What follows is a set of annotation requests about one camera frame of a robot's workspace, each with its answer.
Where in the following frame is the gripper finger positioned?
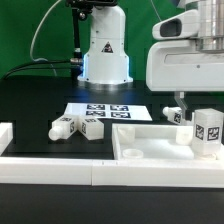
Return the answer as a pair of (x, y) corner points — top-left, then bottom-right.
(174, 91), (192, 121)

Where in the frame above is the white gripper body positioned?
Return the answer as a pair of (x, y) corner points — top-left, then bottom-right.
(146, 40), (224, 92)

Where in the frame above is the white square tabletop part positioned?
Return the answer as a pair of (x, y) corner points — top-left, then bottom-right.
(111, 122), (224, 161)

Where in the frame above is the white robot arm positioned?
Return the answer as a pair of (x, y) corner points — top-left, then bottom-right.
(78, 0), (224, 111)

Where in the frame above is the white sheet with tags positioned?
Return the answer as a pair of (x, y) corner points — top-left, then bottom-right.
(65, 103), (152, 121)

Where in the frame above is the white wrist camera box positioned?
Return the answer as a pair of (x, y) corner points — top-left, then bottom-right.
(152, 9), (200, 40)

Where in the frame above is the black cable bundle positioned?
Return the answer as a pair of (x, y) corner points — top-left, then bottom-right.
(0, 59), (83, 81)

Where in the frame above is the grey cable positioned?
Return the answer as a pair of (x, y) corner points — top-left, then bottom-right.
(29, 0), (64, 78)

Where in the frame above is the white front fence wall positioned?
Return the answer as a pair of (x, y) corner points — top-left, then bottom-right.
(0, 157), (224, 188)

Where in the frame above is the white fence wall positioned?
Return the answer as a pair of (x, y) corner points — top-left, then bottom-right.
(0, 157), (224, 188)
(0, 122), (13, 156)

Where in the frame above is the white left fence wall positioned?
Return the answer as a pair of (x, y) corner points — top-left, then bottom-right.
(0, 122), (13, 156)

